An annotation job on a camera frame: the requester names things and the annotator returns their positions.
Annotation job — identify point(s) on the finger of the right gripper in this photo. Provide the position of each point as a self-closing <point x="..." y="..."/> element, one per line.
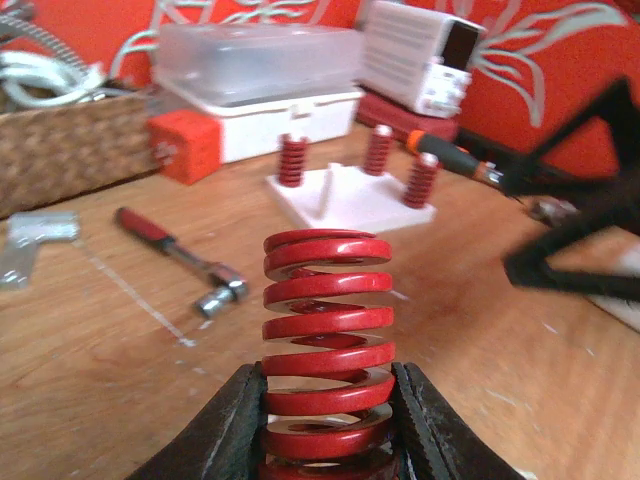
<point x="602" y="203"/>

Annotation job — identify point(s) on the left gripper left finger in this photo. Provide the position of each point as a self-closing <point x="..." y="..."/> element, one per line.
<point x="223" y="440"/>

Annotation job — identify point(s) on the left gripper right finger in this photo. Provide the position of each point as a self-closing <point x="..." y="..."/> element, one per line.
<point x="432" y="441"/>

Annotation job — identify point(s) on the orange black screwdriver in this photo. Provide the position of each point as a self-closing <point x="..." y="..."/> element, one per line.
<point x="453" y="158"/>

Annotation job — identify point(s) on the small metal clamp part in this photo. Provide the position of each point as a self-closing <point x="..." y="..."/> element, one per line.
<point x="551" y="211"/>

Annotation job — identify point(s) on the white bench power supply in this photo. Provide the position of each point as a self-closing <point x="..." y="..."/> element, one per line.
<point x="418" y="58"/>

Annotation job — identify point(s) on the white peg fixture board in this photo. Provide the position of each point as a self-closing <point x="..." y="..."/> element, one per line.
<point x="344" y="197"/>

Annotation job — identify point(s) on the small red box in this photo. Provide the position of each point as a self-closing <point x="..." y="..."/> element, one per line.
<point x="186" y="144"/>

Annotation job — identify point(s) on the woven brown basket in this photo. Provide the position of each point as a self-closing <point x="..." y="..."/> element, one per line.
<point x="55" y="154"/>

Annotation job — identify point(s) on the white lidded toolbox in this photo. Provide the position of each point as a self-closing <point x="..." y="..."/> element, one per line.
<point x="261" y="81"/>

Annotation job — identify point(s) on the small metal bracket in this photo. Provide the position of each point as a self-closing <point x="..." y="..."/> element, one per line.
<point x="26" y="233"/>

